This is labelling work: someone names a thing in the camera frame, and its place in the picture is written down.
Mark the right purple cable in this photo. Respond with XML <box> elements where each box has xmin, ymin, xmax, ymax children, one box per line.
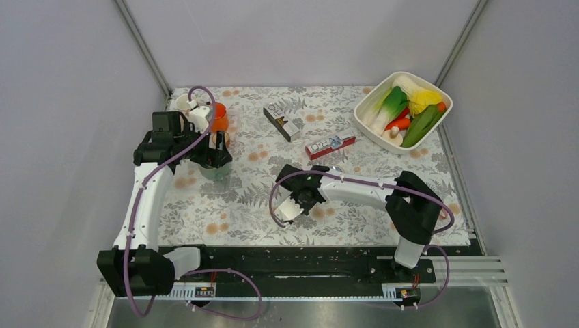
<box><xmin>268</xmin><ymin>169</ymin><xmax>455</xmax><ymax>310</ymax></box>

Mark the green cucumber toy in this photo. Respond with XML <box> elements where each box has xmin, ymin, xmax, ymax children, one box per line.
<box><xmin>401</xmin><ymin>105</ymin><xmax>446</xmax><ymax>148</ymax></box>

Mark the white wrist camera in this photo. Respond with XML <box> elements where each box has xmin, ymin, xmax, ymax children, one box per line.
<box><xmin>274</xmin><ymin>196</ymin><xmax>303</xmax><ymax>225</ymax></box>
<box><xmin>186</xmin><ymin>100</ymin><xmax>213</xmax><ymax>133</ymax></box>

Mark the orange enamel mug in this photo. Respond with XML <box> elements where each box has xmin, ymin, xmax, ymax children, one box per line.
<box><xmin>211</xmin><ymin>102</ymin><xmax>229</xmax><ymax>132</ymax></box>

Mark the floral tablecloth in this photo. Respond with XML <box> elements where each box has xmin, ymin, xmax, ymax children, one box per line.
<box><xmin>131</xmin><ymin>85</ymin><xmax>472</xmax><ymax>248</ymax></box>

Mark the napa cabbage toy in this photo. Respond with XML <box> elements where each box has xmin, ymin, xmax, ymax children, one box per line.
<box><xmin>392</xmin><ymin>74</ymin><xmax>421</xmax><ymax>96</ymax></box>

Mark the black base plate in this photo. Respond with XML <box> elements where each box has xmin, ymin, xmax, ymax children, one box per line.
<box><xmin>123</xmin><ymin>244</ymin><xmax>483</xmax><ymax>300</ymax></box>

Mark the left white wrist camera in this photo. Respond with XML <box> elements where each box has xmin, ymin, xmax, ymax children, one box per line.
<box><xmin>186</xmin><ymin>100</ymin><xmax>213</xmax><ymax>133</ymax></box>

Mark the mushroom toy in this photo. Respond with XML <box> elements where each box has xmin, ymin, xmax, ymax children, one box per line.
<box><xmin>382</xmin><ymin>126</ymin><xmax>404</xmax><ymax>146</ymax></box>

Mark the pink mug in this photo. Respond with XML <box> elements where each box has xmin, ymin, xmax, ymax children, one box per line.
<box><xmin>175</xmin><ymin>94</ymin><xmax>197</xmax><ymax>112</ymax></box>

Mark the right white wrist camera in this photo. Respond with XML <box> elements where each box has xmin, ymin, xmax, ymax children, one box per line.
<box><xmin>274</xmin><ymin>196</ymin><xmax>303</xmax><ymax>225</ymax></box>

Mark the small orange cup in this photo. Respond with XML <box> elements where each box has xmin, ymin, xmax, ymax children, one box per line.
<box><xmin>223</xmin><ymin>132</ymin><xmax>231</xmax><ymax>148</ymax></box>

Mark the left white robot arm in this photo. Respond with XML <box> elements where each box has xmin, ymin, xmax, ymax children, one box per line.
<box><xmin>96</xmin><ymin>111</ymin><xmax>232</xmax><ymax>297</ymax></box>

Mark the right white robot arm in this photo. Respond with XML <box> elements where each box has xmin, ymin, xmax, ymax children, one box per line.
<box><xmin>269</xmin><ymin>165</ymin><xmax>444</xmax><ymax>282</ymax></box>

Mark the red carrot toy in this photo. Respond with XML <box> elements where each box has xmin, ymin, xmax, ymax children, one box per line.
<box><xmin>384</xmin><ymin>118</ymin><xmax>411</xmax><ymax>131</ymax></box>

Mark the white vegetable tray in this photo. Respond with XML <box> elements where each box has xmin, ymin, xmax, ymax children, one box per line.
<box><xmin>354</xmin><ymin>71</ymin><xmax>453</xmax><ymax>154</ymax></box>

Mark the green ceramic mug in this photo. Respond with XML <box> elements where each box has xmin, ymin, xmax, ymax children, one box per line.
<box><xmin>199</xmin><ymin>166</ymin><xmax>231</xmax><ymax>182</ymax></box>

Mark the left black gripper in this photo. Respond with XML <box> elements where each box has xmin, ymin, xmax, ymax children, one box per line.
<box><xmin>175</xmin><ymin>122</ymin><xmax>231</xmax><ymax>167</ymax></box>

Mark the red and white box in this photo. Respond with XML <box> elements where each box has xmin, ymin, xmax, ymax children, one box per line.
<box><xmin>305</xmin><ymin>129</ymin><xmax>356</xmax><ymax>160</ymax></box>

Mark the black and white box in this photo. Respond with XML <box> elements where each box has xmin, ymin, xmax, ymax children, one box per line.
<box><xmin>262</xmin><ymin>103</ymin><xmax>301</xmax><ymax>142</ymax></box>

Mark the green leek toy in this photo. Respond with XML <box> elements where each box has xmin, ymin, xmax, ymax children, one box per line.
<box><xmin>369</xmin><ymin>86</ymin><xmax>408</xmax><ymax>135</ymax></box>

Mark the purple cable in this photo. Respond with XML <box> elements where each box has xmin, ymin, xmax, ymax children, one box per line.
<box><xmin>268</xmin><ymin>169</ymin><xmax>455</xmax><ymax>310</ymax></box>
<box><xmin>123</xmin><ymin>85</ymin><xmax>264</xmax><ymax>323</ymax></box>

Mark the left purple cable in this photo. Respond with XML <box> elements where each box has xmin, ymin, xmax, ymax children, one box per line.
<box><xmin>123</xmin><ymin>85</ymin><xmax>264</xmax><ymax>323</ymax></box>

